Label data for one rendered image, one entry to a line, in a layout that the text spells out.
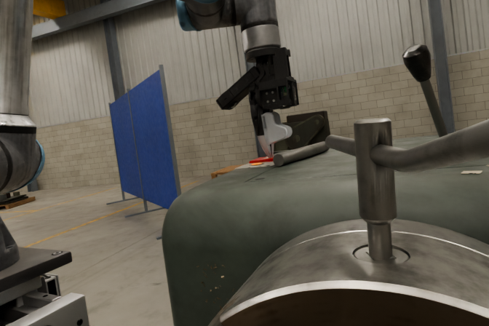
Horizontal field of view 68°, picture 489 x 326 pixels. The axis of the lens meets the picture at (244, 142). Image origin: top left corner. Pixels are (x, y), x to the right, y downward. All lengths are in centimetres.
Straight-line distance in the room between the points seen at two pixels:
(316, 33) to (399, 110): 303
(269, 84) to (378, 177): 49
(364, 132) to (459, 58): 1014
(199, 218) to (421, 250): 25
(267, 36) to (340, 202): 42
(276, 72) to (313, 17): 999
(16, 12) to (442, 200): 75
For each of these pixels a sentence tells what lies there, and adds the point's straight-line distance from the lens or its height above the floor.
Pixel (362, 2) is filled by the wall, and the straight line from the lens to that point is 1057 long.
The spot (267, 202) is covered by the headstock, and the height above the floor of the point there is 124.
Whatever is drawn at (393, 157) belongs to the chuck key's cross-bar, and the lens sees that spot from 20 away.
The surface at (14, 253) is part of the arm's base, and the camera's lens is 71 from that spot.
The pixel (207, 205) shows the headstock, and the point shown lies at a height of 124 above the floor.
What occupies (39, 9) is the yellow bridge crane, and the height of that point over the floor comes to 598.
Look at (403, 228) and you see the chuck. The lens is 30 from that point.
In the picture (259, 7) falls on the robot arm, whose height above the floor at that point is 155.
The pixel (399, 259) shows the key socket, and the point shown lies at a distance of 25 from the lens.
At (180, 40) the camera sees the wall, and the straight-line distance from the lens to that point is 1212.
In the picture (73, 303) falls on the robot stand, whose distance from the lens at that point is 61.
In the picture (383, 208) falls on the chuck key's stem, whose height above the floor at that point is 127.
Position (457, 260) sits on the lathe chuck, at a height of 123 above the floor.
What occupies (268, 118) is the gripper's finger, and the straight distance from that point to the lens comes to 71.
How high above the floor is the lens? 133
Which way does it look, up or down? 2 degrees down
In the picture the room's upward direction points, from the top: 8 degrees counter-clockwise
